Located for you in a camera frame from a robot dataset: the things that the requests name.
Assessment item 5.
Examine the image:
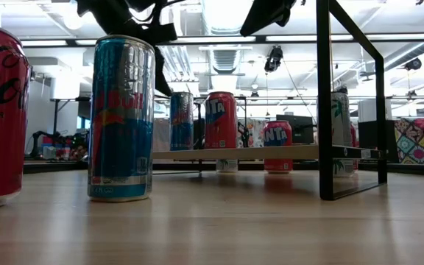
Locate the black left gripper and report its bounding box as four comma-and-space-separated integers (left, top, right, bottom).
118, 18, 179, 97

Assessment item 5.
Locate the blue silver Red Bull can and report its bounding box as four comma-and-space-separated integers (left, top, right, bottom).
87, 35, 157, 203
169, 91, 195, 152

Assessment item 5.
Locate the orange Fanta soda can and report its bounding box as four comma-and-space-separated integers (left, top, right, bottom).
262, 119, 294, 175
204, 91, 239, 150

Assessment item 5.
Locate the black overhead beam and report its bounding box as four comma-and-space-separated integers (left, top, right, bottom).
18, 33, 424, 47

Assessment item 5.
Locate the white shirt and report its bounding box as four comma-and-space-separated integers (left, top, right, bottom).
152, 117, 172, 152

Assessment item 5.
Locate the black background gripper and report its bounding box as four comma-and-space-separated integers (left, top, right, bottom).
236, 121, 252, 148

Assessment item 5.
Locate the black monitor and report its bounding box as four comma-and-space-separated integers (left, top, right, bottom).
275, 114, 315, 145

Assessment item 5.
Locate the black ceiling fixture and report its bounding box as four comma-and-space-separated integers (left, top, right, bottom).
403, 57, 423, 71

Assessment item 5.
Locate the black cabinet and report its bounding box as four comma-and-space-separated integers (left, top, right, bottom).
358, 119, 400, 164

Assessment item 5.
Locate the colourful patterned cloth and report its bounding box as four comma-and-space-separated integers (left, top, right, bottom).
394, 116, 424, 166

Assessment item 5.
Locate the black hanging camera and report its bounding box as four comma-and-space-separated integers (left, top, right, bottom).
264, 45, 285, 74

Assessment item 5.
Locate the black aluminium rig frame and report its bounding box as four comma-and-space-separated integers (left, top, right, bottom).
23, 160, 424, 177

